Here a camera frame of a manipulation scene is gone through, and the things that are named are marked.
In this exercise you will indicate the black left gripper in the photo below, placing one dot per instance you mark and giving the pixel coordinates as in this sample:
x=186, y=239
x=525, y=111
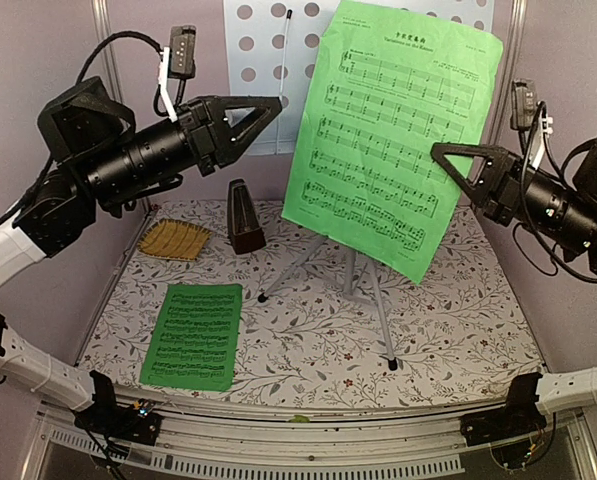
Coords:
x=206, y=115

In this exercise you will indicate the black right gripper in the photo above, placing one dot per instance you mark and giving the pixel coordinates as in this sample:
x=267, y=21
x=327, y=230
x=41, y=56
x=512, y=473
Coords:
x=500, y=181

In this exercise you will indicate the dark red metronome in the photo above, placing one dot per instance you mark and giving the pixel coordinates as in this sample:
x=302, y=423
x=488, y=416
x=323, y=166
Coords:
x=245, y=233

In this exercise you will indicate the white perforated music stand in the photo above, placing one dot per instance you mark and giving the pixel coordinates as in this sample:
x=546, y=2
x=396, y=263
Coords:
x=272, y=49

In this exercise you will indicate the green sheet music page one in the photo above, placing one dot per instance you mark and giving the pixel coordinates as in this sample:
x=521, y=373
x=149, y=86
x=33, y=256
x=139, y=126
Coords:
x=388, y=84

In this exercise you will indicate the green sheet music stack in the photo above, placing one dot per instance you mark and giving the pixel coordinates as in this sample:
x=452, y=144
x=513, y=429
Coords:
x=195, y=338

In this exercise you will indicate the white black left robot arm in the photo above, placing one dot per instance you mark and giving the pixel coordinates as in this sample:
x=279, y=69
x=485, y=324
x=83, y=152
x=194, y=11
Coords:
x=104, y=162

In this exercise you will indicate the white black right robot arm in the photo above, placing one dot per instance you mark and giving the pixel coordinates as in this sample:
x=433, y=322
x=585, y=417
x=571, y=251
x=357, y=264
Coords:
x=568, y=217

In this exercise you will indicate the woven bamboo tray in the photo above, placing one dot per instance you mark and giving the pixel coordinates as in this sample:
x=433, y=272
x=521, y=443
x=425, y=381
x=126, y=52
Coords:
x=173, y=239

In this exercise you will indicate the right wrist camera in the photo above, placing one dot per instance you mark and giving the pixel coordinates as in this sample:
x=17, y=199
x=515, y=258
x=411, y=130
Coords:
x=532, y=124

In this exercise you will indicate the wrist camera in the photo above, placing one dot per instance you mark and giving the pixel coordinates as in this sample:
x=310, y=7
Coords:
x=532, y=124
x=177, y=62

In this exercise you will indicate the aluminium corner post right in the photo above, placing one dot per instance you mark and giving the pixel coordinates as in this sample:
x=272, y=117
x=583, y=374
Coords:
x=507, y=24

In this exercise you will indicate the aluminium corner post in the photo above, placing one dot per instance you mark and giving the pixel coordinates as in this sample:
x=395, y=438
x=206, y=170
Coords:
x=507, y=24
x=107, y=56

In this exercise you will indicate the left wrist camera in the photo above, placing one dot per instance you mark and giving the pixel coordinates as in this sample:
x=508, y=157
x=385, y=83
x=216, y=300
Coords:
x=177, y=62

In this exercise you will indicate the aluminium corner post left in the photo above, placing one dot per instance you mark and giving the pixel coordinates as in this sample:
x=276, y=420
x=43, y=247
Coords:
x=107, y=56

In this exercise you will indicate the aluminium front rail frame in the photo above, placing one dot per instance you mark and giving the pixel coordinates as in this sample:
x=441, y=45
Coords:
x=214, y=440

